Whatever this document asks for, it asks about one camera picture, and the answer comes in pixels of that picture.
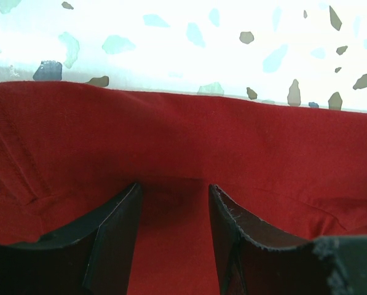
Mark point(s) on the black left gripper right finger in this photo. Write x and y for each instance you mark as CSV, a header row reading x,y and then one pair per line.
x,y
254,257

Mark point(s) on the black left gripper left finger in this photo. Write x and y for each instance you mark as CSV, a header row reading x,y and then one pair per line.
x,y
91,255

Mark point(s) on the dark red t shirt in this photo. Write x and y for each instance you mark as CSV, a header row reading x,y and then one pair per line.
x,y
67,148

